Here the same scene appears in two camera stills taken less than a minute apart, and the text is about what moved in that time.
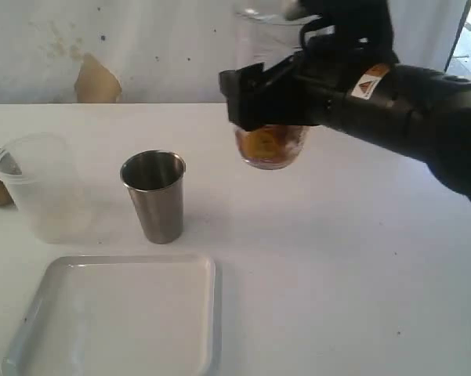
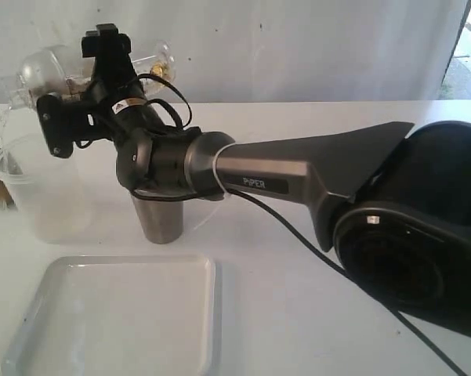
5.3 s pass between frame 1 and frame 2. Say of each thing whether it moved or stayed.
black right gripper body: moved
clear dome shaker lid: moved
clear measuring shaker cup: moved
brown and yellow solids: moved
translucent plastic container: stayed
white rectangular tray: stayed
